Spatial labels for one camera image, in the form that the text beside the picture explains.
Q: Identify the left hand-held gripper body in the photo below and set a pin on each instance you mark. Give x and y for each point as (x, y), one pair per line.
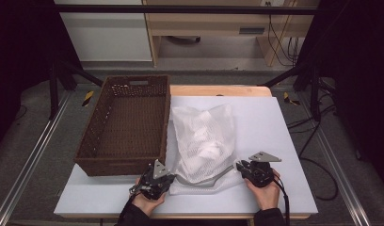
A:
(154, 185)

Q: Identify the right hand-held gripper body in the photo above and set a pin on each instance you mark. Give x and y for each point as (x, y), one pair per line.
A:
(260, 174)

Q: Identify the white garment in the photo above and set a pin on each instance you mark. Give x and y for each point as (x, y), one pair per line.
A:
(209, 146)

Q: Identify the brown wicker basket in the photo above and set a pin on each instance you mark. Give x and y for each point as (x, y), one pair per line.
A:
(130, 125)

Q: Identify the white mesh laundry bag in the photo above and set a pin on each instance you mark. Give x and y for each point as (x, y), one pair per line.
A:
(193, 119)

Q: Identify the person's left hand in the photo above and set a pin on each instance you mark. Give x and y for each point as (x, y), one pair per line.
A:
(147, 205)

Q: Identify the person's right hand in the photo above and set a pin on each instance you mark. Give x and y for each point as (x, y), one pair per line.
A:
(268, 196)

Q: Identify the white board sheet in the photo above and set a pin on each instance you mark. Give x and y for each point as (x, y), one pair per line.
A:
(268, 125)

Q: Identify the wooden table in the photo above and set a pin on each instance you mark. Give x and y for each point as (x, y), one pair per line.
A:
(212, 91)

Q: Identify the black metal stand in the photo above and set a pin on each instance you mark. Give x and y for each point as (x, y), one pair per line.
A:
(53, 94)
(315, 94)

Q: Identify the light wooden desk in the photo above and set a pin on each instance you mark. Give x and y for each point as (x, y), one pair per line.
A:
(205, 23)

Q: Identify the dark curtain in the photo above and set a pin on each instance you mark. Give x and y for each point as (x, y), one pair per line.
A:
(359, 62)
(20, 47)

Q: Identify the white cabinet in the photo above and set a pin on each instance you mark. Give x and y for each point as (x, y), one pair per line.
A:
(108, 37)

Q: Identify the black horizontal bar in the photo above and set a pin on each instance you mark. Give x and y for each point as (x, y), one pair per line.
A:
(180, 9)

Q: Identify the aluminium floor rail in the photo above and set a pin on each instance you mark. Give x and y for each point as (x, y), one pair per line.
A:
(337, 169)
(33, 150)

